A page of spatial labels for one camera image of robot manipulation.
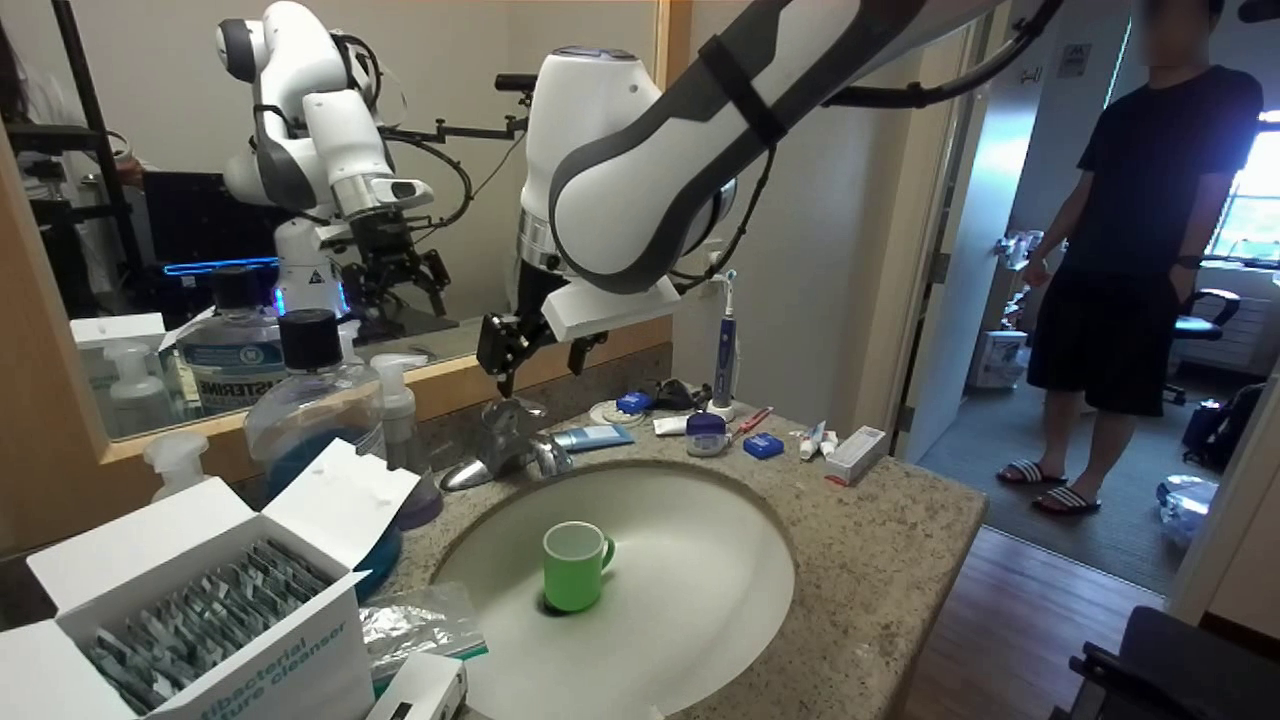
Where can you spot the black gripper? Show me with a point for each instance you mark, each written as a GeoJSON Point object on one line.
{"type": "Point", "coordinates": [546, 316]}

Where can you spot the chrome faucet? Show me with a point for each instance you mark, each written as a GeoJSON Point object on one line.
{"type": "Point", "coordinates": [515, 451]}

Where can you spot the green mug white inside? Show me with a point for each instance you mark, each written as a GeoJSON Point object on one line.
{"type": "Point", "coordinates": [577, 572]}

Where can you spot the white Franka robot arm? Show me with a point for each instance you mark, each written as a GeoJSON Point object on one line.
{"type": "Point", "coordinates": [624, 163]}

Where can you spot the white oval sink basin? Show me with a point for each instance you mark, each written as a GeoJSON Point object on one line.
{"type": "Point", "coordinates": [695, 586]}

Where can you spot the blue silver toothpaste tube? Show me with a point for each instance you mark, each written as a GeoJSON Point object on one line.
{"type": "Point", "coordinates": [595, 439]}

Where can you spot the small blue case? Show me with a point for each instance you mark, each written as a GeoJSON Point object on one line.
{"type": "Point", "coordinates": [637, 401]}

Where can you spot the small white tube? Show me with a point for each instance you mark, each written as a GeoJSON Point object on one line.
{"type": "Point", "coordinates": [671, 425]}

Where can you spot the clear pump bottle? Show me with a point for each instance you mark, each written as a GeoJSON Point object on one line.
{"type": "Point", "coordinates": [392, 407]}

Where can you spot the white blue electric toothbrush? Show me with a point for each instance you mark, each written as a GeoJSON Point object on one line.
{"type": "Point", "coordinates": [724, 344]}

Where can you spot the blue white oval container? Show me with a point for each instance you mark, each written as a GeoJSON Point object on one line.
{"type": "Point", "coordinates": [705, 433]}

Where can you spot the red toothbrush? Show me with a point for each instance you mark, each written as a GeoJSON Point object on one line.
{"type": "Point", "coordinates": [752, 420]}

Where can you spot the blue dental floss case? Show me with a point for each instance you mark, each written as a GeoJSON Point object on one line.
{"type": "Point", "coordinates": [763, 446]}

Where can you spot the blue mouthwash bottle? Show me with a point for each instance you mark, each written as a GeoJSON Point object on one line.
{"type": "Point", "coordinates": [308, 401]}

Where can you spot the clear plastic zip bag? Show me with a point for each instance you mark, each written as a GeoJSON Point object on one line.
{"type": "Point", "coordinates": [412, 633]}

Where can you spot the small long white box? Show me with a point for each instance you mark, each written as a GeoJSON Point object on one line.
{"type": "Point", "coordinates": [416, 687]}

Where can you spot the white teal open box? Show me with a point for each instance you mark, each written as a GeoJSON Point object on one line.
{"type": "Point", "coordinates": [200, 625]}

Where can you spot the white bin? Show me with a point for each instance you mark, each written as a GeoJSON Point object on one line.
{"type": "Point", "coordinates": [1000, 360]}

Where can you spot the person in black clothes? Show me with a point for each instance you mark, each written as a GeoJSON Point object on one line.
{"type": "Point", "coordinates": [1135, 227]}

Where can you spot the white plastic bag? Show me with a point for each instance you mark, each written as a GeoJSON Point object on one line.
{"type": "Point", "coordinates": [1186, 511]}

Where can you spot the black bag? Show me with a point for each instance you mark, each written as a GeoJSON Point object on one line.
{"type": "Point", "coordinates": [1223, 425]}

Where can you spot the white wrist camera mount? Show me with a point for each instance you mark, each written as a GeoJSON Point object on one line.
{"type": "Point", "coordinates": [614, 307]}

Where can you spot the wood framed wall mirror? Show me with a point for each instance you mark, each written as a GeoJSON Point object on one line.
{"type": "Point", "coordinates": [134, 132]}

